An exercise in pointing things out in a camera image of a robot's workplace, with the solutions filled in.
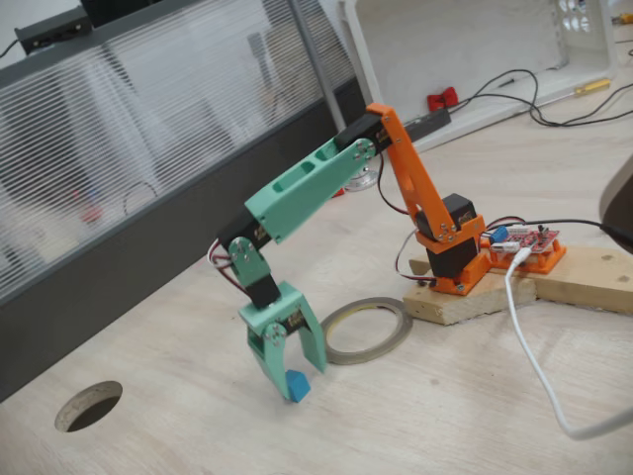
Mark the blue cube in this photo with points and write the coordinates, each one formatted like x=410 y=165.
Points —
x=298 y=388

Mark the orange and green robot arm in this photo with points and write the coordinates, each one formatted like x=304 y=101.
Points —
x=306 y=193

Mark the silver metal cylinder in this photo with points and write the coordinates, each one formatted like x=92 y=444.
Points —
x=363 y=182

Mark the pale wooden base block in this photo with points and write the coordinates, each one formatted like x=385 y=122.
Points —
x=470 y=304

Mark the frosted glass desk partition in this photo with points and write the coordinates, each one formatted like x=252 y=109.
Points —
x=173 y=99

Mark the black rectangular bar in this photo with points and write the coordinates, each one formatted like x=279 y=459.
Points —
x=430 y=123

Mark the red controller board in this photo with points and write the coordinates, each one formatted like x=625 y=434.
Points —
x=534 y=240

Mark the red clip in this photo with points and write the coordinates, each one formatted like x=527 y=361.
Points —
x=437 y=101

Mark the long wooden plank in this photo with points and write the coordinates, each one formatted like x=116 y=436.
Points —
x=583 y=277

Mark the black monitor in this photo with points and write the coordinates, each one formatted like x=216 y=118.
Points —
x=114 y=12

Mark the grey rounded object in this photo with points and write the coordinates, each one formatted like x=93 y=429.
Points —
x=620 y=203

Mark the black box device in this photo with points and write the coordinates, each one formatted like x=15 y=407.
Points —
x=54 y=29

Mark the orange printed board mount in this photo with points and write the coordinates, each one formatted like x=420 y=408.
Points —
x=549 y=262

